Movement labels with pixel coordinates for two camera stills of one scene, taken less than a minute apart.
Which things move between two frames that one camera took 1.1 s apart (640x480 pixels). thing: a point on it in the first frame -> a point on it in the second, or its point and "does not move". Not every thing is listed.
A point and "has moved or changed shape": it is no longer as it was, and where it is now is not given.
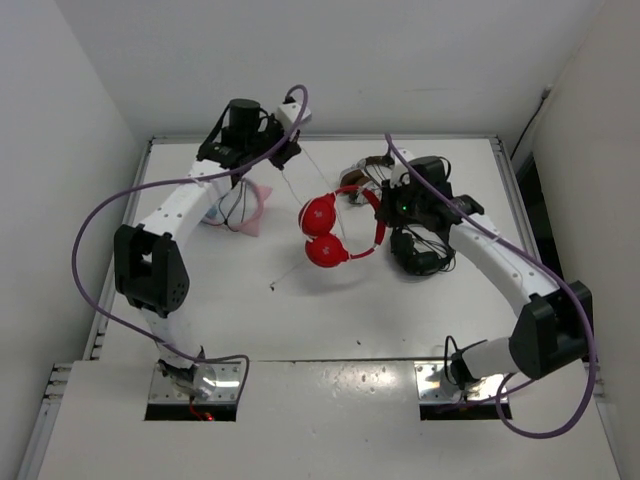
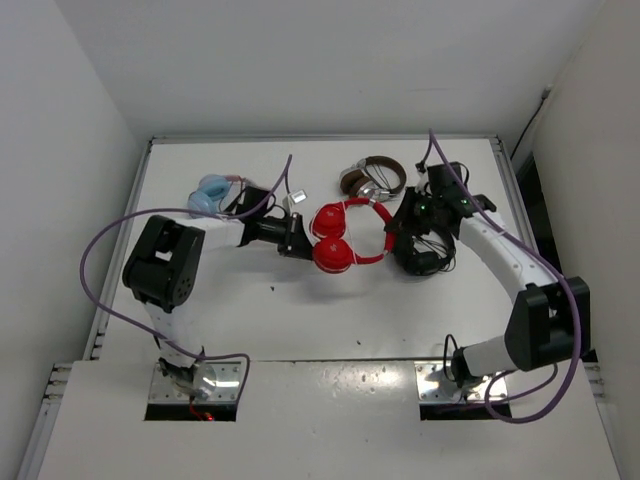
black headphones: (420, 263) does not move
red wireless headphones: (316, 219) has moved or changed shape
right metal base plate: (433, 386) does not move
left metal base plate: (227, 385) does not move
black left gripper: (286, 149) -> (294, 242)
